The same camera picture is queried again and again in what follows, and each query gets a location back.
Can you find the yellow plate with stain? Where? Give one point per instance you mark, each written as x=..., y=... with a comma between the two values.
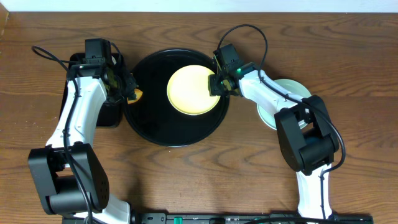
x=187, y=90

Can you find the yellow green scrub sponge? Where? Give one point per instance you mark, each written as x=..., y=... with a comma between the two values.
x=133, y=98

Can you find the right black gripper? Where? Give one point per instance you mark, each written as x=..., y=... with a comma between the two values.
x=212, y=81

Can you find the black rectangular tray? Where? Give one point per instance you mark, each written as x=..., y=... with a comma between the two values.
x=109, y=115

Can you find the mint green plate with stain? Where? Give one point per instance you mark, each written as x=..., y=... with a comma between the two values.
x=290, y=85

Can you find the black round tray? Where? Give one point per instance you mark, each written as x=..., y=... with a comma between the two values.
x=153, y=117

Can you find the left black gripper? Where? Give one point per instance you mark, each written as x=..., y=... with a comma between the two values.
x=129, y=86

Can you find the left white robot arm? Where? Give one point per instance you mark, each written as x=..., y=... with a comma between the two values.
x=68, y=177

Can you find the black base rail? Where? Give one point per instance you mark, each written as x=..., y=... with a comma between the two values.
x=162, y=218

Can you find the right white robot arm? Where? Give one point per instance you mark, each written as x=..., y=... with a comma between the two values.
x=306, y=137

